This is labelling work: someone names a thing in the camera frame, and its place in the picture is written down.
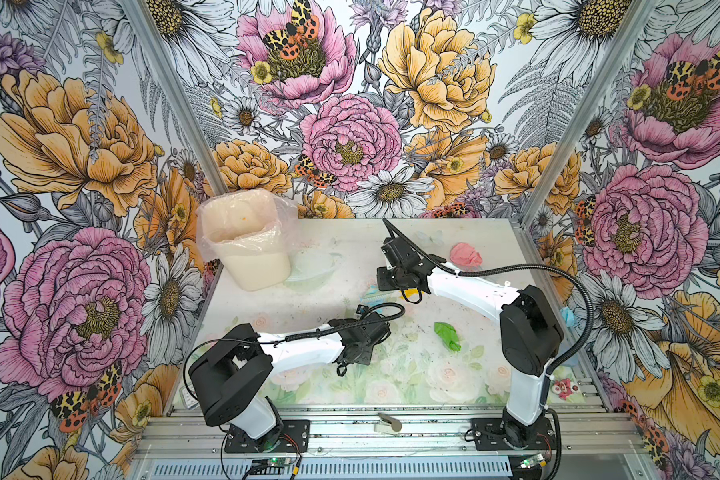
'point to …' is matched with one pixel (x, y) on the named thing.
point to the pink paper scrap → (465, 255)
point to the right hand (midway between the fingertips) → (382, 288)
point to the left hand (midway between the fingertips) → (353, 355)
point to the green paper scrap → (448, 334)
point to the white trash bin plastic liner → (252, 232)
